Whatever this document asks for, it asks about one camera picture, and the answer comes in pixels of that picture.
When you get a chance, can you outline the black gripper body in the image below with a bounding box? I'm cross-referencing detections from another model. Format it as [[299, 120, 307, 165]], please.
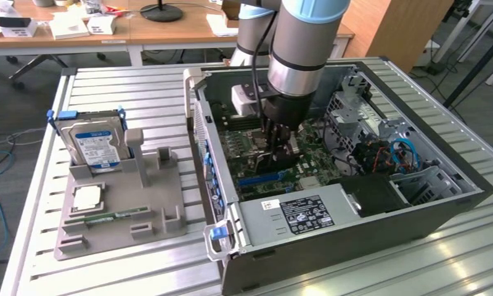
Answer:
[[261, 92, 313, 132]]

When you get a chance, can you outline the low profile graphics card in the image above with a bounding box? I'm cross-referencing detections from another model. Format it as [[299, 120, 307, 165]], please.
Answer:
[[249, 152, 298, 175]]

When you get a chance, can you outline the CPU socket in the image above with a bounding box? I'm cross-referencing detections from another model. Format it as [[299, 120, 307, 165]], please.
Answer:
[[245, 128, 271, 152]]

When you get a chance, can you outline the green motherboard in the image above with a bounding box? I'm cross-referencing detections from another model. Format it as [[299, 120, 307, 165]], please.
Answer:
[[219, 109, 354, 198]]

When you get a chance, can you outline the silver chipset heatsink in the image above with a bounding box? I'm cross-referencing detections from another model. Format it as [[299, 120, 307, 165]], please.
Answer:
[[298, 176, 326, 189]]

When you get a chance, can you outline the blue expansion slot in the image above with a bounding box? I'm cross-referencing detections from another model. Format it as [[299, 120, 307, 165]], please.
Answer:
[[237, 173, 283, 186]]

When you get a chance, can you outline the silver disk bay cage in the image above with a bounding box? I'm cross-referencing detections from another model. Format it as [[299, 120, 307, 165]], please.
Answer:
[[326, 69, 399, 161]]

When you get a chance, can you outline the grey power supply unit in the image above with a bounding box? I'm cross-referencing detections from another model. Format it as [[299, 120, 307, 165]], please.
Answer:
[[237, 183, 361, 247]]

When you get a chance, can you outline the white paper stack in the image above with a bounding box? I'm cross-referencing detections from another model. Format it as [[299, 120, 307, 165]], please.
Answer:
[[206, 14, 238, 37]]

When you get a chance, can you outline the black open PC case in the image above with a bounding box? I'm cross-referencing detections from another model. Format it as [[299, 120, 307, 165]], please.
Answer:
[[182, 60, 493, 296]]

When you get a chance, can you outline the wooden cabinet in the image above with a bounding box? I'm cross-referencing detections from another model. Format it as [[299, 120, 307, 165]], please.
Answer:
[[339, 0, 455, 73]]

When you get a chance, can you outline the wooden desk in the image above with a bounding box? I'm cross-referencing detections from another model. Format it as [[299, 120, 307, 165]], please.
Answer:
[[0, 0, 354, 58]]

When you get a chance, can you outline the grey parts rack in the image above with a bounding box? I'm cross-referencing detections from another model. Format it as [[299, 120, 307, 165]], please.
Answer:
[[53, 128, 187, 262]]

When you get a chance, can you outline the hard disk with blue label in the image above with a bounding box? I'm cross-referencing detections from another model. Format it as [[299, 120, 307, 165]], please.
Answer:
[[46, 105, 127, 170]]

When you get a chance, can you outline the black lamp base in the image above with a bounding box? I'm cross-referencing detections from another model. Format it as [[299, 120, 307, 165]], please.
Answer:
[[138, 0, 185, 22]]

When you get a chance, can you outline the black stand pole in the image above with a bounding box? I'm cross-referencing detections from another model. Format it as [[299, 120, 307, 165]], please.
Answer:
[[442, 30, 493, 109]]

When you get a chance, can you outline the green RAM stick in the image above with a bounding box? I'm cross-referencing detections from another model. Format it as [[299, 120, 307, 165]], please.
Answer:
[[63, 207, 149, 224]]

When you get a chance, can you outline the silver CPU chip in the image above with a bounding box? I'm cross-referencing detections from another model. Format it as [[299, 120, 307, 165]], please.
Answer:
[[71, 186, 101, 209]]

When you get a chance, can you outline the small white printed box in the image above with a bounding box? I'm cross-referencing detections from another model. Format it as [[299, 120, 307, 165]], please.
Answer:
[[86, 15, 117, 35]]

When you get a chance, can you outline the white tissue box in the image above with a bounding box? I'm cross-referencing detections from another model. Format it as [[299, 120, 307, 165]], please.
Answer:
[[47, 14, 89, 40]]

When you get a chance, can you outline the black office chair base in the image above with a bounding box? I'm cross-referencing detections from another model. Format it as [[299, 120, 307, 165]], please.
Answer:
[[5, 54, 73, 91]]

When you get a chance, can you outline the white box with black lid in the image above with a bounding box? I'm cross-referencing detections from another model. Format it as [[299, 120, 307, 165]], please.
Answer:
[[0, 17, 38, 38]]

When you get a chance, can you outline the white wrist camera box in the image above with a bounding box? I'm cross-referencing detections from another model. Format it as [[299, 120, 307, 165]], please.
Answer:
[[230, 84, 267, 117]]

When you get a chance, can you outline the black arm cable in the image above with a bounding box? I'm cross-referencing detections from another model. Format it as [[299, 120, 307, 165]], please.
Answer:
[[249, 9, 278, 118]]

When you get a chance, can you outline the blue disk wire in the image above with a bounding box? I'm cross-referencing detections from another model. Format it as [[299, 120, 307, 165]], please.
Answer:
[[387, 137, 422, 173]]

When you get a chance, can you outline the silver disk bay bracket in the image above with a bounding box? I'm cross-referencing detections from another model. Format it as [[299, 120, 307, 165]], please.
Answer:
[[389, 166, 463, 206]]

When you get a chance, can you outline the white table frame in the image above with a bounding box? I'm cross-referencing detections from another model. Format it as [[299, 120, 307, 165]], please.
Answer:
[[430, 0, 493, 86]]

